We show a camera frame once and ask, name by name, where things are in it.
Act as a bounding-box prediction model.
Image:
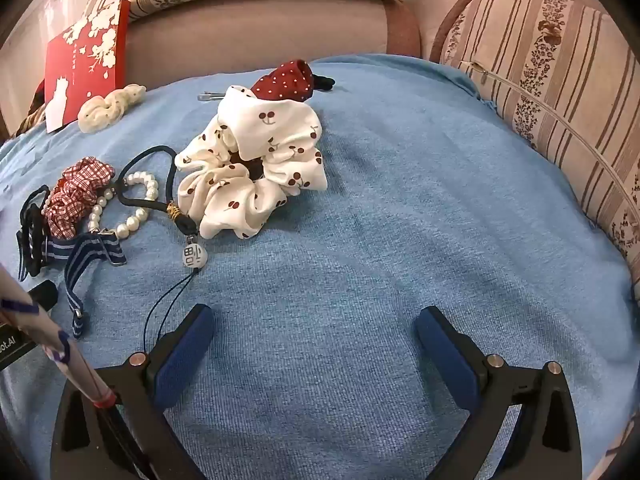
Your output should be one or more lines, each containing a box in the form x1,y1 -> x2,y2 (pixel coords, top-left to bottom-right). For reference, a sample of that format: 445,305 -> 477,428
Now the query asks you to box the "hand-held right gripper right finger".
412,306 -> 583,480

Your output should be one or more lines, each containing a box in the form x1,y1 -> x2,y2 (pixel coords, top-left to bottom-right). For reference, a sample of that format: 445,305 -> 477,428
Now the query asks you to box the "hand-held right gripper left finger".
50,304 -> 216,480

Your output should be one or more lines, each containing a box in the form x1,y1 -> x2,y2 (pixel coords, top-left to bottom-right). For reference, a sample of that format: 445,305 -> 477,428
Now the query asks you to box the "navy striped bow clip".
17,230 -> 128,339

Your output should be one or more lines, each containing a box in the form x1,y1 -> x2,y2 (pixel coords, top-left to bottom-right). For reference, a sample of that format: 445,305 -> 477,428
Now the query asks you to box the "white pearl bracelet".
87,171 -> 160,247

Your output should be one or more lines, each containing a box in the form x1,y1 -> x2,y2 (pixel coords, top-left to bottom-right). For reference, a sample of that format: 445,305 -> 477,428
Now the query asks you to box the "black hair tie with charm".
114,145 -> 208,356

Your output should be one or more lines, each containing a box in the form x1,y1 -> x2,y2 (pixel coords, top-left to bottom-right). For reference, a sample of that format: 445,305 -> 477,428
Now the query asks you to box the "red plaid scrunchie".
42,156 -> 117,240

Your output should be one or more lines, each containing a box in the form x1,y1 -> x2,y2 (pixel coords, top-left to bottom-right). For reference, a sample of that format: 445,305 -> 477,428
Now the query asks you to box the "white cherry print scrunchie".
174,85 -> 328,240

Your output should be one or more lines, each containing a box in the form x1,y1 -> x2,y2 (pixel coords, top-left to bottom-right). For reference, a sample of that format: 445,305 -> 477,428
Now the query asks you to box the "blue blanket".
0,54 -> 640,480

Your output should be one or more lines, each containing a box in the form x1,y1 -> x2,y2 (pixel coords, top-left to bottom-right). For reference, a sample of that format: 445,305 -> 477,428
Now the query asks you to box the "dark red cloth bundle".
17,82 -> 48,137

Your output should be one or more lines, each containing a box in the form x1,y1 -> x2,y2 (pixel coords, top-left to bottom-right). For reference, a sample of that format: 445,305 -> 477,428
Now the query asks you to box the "cream scrunchie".
77,84 -> 147,134

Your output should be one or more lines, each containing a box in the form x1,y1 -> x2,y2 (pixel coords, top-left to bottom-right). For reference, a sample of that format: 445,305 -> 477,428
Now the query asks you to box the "red polka dot scrunchie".
250,59 -> 316,103

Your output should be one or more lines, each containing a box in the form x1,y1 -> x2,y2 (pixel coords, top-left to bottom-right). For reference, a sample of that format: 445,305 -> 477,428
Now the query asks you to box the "square striped floral cushion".
437,0 -> 640,301

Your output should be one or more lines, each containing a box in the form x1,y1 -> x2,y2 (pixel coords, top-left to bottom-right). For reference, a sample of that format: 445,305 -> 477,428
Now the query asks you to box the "red box with white flowers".
44,0 -> 132,134

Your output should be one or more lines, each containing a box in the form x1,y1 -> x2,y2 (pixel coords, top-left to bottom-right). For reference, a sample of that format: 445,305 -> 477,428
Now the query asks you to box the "pink sofa backrest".
0,0 -> 423,136

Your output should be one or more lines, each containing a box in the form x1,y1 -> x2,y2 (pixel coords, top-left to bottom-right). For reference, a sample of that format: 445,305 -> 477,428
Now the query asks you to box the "white wrapped cable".
0,260 -> 156,480

